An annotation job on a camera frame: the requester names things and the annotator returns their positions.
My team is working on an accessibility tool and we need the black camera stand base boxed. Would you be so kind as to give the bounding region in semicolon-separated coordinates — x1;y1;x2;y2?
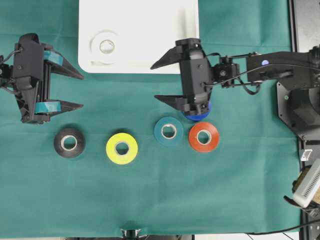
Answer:
121;229;141;240

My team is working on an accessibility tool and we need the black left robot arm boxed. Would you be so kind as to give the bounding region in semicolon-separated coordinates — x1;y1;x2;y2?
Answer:
0;33;84;124

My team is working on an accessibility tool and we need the red tape roll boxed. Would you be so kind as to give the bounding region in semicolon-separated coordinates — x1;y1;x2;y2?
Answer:
188;121;220;153

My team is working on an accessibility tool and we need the blue tape roll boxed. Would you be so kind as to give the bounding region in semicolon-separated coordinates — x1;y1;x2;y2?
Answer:
182;102;212;122

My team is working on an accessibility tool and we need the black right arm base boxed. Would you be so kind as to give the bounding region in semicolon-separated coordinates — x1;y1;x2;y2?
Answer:
276;82;320;141

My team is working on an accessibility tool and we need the white plastic case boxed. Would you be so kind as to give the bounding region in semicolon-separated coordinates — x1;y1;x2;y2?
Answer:
78;0;200;74

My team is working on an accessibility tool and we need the black cable bottom right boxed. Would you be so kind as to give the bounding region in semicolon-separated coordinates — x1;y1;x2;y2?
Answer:
246;223;320;236

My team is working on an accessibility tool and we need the yellow tape roll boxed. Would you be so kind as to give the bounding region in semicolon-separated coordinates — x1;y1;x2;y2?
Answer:
105;132;138;165

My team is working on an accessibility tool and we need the green tape roll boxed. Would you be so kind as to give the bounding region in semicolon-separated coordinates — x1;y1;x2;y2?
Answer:
153;116;184;147

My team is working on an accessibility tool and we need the white vented electronics box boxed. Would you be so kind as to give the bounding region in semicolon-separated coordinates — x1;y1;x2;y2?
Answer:
293;158;320;208

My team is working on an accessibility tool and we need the white tape roll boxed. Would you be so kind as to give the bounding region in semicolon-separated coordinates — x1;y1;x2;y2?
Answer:
90;30;122;65

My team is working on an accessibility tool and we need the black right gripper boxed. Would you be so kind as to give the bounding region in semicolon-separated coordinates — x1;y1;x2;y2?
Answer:
150;38;212;116

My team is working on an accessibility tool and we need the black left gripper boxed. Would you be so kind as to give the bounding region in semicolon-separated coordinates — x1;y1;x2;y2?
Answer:
11;33;84;124

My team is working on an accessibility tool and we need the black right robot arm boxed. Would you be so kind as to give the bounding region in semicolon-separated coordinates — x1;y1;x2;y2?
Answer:
151;38;320;116

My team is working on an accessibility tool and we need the black tape roll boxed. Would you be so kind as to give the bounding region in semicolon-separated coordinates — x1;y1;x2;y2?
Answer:
53;127;86;158

